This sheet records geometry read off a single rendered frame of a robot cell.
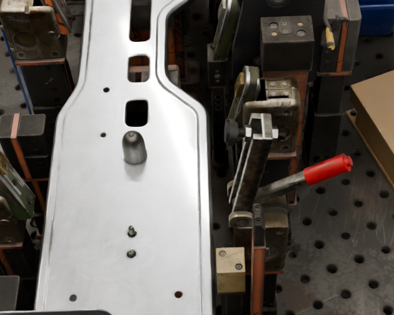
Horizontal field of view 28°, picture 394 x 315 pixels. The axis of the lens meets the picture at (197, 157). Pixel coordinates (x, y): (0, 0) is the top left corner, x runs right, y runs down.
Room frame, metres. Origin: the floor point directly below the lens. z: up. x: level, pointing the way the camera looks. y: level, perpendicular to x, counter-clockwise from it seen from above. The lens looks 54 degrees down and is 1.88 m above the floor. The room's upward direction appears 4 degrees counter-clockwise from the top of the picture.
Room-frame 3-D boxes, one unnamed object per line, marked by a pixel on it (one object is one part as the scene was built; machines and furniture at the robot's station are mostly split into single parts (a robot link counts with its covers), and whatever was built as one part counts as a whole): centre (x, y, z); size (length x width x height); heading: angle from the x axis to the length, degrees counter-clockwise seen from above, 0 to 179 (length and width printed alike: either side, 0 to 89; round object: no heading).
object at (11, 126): (0.73, 0.25, 0.84); 0.11 x 0.08 x 0.29; 87
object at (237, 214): (0.50, -0.05, 1.06); 0.03 x 0.01 x 0.03; 87
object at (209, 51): (0.85, -0.04, 0.84); 0.04 x 0.03 x 0.29; 177
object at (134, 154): (0.65, 0.09, 1.02); 0.03 x 0.03 x 0.07
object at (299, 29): (0.76, -0.13, 0.91); 0.07 x 0.05 x 0.42; 87
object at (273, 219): (0.52, -0.07, 0.88); 0.07 x 0.06 x 0.35; 87
